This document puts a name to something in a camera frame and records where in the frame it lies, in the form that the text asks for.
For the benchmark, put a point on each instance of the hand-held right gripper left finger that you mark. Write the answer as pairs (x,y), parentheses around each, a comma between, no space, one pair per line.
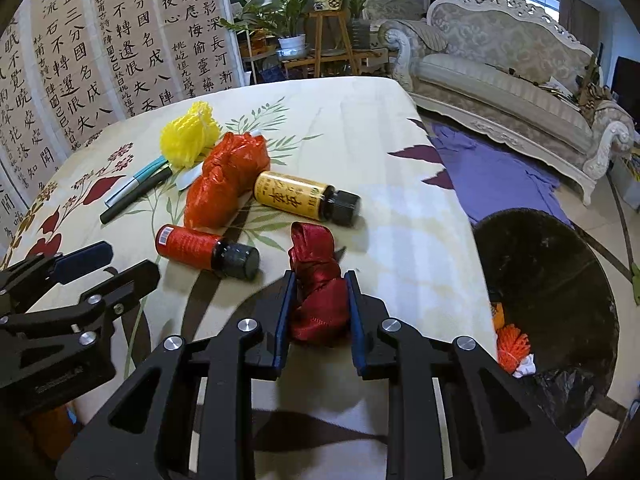
(282,320)

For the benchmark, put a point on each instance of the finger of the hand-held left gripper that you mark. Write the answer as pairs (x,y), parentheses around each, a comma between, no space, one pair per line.
(85,260)
(135,280)

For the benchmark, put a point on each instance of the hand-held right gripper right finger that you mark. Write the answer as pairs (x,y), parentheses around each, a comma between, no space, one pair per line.
(356,325)

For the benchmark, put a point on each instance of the dark red satin ribbon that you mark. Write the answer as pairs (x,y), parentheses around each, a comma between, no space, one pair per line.
(315,280)

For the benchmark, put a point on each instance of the red label bottle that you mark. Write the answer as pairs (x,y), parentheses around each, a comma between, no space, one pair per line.
(185,242)

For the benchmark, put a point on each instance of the black marker pen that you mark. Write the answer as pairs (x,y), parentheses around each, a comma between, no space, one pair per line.
(135,196)

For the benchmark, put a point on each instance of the teal pen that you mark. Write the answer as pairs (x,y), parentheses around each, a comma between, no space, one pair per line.
(150,169)

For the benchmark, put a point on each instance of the yellow label bottle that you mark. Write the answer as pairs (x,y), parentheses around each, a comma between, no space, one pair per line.
(290,192)

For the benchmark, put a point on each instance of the red orange plastic bag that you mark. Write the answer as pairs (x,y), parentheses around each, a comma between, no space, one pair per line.
(220,180)

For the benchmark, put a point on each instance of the yellow foam fruit net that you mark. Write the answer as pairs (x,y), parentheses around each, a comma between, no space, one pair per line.
(187,135)

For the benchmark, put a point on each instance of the orange foam fruit net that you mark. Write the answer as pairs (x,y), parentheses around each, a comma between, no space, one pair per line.
(512,347)

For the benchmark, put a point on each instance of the black wicker trash bin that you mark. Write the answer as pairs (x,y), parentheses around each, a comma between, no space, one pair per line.
(540,270)

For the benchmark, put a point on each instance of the white plastic piece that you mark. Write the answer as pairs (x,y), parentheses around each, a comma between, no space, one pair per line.
(188,180)

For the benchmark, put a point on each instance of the white crumpled tissue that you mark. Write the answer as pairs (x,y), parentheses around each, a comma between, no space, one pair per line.
(524,367)

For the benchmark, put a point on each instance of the purple cloth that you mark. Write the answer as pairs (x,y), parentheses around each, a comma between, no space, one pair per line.
(495,170)

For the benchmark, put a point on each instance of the black plastic bin bag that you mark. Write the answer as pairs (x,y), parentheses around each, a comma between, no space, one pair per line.
(560,395)

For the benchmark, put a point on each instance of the white metal shelf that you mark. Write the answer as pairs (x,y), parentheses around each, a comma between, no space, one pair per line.
(255,60)

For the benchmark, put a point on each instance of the wooden plant stand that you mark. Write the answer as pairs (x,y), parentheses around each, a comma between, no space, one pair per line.
(345,52)

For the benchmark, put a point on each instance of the plant in white pot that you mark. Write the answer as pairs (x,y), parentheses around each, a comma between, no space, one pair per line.
(291,42)

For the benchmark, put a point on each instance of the ornate white sofa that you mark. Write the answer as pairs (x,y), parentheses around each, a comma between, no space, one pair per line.
(480,75)

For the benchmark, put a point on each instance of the green slipper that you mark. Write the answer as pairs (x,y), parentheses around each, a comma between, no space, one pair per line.
(636,285)

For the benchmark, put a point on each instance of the striped throw blanket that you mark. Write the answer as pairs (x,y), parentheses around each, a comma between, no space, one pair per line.
(430,35)

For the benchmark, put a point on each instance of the pile of papers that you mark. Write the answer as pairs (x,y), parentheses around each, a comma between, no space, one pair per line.
(559,87)

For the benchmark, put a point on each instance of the grey storage box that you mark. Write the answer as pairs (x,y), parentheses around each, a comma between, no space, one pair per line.
(627,170)

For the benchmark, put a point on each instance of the painted ceramic pot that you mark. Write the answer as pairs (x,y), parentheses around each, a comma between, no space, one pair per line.
(327,3)

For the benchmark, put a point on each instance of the brown patterned cloth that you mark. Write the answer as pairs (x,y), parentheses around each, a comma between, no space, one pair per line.
(597,100)

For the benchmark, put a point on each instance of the beige curtain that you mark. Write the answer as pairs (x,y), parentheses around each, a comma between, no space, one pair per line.
(577,22)

